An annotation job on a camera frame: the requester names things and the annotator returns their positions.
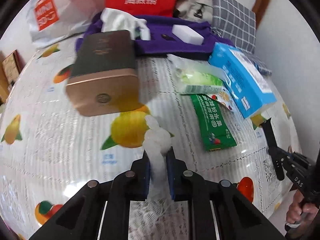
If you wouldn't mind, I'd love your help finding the green snack packet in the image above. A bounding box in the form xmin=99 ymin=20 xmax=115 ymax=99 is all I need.
xmin=190 ymin=95 xmax=237 ymax=151

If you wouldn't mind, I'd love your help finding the clear foam net sleeve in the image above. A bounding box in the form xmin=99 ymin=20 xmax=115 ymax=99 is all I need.
xmin=167 ymin=54 xmax=218 ymax=86

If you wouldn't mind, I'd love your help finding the white sponge block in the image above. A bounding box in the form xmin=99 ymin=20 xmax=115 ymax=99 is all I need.
xmin=172 ymin=24 xmax=204 ymax=46

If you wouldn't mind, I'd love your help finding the orange-print wet wipe sachet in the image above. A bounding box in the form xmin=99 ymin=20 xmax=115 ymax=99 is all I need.
xmin=208 ymin=90 xmax=236 ymax=112

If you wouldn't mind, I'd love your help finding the green tissue packet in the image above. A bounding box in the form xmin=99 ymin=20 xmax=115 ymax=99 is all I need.
xmin=176 ymin=69 xmax=224 ymax=94

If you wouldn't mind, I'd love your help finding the person's right hand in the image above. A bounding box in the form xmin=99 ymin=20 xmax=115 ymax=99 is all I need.
xmin=286 ymin=190 xmax=318 ymax=224

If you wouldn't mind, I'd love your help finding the blue tissue pack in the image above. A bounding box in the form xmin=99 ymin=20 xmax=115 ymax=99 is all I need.
xmin=208 ymin=42 xmax=277 ymax=118

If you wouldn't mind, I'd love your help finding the purple towel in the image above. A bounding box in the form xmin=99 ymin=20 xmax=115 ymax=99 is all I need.
xmin=75 ymin=12 xmax=233 ymax=60

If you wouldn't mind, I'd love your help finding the grey checked cushion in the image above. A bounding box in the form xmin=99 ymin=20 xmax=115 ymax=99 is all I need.
xmin=213 ymin=0 xmax=272 ymax=76

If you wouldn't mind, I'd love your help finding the grey backpack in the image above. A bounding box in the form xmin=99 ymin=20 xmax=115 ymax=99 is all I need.
xmin=172 ymin=0 xmax=213 ymax=24

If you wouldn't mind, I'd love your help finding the white Miniso plastic bag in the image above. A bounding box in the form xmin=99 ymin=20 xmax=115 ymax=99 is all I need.
xmin=27 ymin=0 xmax=98 ymax=49

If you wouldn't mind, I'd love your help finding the brown wooden door frame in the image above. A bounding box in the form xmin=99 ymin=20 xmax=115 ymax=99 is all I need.
xmin=252 ymin=0 xmax=270 ymax=28

